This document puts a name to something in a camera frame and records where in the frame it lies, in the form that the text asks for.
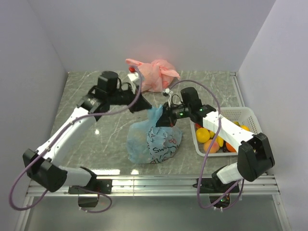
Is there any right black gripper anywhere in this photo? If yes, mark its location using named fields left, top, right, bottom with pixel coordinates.
left=155, top=101, right=192, bottom=127

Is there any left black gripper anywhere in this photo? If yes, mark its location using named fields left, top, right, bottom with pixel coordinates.
left=108, top=82, right=152, bottom=114

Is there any blue plastic bag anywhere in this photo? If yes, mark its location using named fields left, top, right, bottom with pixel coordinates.
left=126, top=105, right=182, bottom=164

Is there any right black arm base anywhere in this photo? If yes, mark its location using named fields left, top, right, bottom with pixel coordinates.
left=199, top=178, right=243, bottom=209

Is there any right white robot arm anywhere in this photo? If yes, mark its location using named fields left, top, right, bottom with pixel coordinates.
left=156, top=87, right=275, bottom=192

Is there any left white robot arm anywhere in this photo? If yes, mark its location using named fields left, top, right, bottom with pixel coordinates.
left=23, top=67, right=152, bottom=193

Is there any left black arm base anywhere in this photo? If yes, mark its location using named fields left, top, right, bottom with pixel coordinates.
left=68, top=179, right=112, bottom=208

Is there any red fake apple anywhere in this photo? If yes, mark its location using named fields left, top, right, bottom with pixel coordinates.
left=195, top=123, right=202, bottom=129

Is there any pink tied plastic bag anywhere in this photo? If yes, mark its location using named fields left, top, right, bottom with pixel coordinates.
left=126, top=59, right=180, bottom=92

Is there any yellow fake orange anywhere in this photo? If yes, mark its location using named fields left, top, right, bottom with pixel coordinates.
left=195, top=128, right=210, bottom=143

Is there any fake peach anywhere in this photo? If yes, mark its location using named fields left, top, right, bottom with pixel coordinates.
left=203, top=139, right=220, bottom=154

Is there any yellow fake banana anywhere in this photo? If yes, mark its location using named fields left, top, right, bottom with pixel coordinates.
left=209, top=130, right=224, bottom=147

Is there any small yellow fake fruit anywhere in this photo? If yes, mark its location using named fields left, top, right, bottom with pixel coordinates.
left=234, top=121, right=250, bottom=131

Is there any white plastic basket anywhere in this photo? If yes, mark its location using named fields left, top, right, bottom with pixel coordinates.
left=190, top=107, right=262, bottom=157

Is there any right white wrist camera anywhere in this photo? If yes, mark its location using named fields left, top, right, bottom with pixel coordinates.
left=162, top=88, right=173, bottom=106

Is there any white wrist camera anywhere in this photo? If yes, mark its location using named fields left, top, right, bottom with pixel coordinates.
left=162, top=88, right=173, bottom=106
left=128, top=72, right=140, bottom=84

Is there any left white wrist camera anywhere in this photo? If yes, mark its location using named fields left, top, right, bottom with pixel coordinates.
left=128, top=72, right=140, bottom=84

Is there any aluminium rail frame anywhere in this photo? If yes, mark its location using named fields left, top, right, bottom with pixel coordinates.
left=14, top=71, right=292, bottom=231

